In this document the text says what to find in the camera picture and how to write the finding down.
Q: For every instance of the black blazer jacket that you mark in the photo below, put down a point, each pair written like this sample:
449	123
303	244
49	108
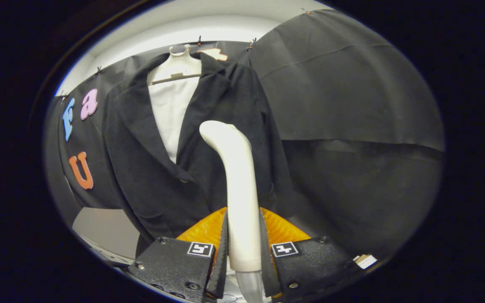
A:
150	168

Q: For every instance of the black backdrop cloth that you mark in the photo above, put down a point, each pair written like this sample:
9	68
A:
352	105

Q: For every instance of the white clothes hanger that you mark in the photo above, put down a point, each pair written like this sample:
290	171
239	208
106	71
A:
179	65

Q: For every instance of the cardboard box with white label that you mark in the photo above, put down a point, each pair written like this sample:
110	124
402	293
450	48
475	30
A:
366	261

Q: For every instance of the grey drawer cabinet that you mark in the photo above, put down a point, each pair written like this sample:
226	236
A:
107	227

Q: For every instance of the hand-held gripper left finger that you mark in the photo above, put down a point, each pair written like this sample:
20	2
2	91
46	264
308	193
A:
222	269

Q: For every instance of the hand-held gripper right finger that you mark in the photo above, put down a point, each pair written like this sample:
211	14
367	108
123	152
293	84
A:
266	269

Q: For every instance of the white garment steamer nozzle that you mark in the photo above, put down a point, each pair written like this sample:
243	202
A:
238	189

